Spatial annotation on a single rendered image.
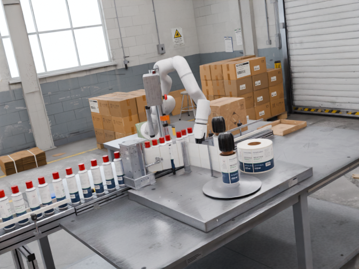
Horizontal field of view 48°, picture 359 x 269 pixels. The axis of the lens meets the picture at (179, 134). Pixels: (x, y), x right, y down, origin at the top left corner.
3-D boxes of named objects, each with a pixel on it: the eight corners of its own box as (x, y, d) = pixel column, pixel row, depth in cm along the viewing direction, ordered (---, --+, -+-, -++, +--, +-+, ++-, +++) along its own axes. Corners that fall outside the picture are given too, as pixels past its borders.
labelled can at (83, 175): (86, 200, 225) (78, 166, 220) (82, 198, 229) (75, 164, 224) (94, 197, 228) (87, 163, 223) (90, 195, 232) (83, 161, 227)
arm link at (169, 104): (146, 115, 333) (152, 96, 315) (164, 109, 342) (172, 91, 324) (153, 126, 329) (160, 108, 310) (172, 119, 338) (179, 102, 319)
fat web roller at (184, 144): (187, 173, 243) (182, 143, 238) (182, 172, 246) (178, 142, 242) (193, 171, 245) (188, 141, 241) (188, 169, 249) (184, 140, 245)
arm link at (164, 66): (169, 113, 324) (151, 119, 316) (161, 104, 330) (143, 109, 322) (179, 63, 288) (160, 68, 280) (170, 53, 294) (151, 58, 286)
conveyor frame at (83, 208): (76, 215, 219) (74, 207, 218) (68, 211, 227) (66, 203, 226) (273, 135, 313) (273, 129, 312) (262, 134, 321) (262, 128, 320)
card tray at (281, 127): (283, 135, 308) (282, 131, 307) (257, 132, 329) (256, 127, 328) (306, 126, 325) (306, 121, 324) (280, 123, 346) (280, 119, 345)
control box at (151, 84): (147, 107, 251) (142, 76, 247) (148, 102, 268) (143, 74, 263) (163, 104, 252) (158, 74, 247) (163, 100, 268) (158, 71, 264)
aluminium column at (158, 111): (168, 167, 276) (152, 69, 260) (164, 166, 279) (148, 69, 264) (173, 165, 278) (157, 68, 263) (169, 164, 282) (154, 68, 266)
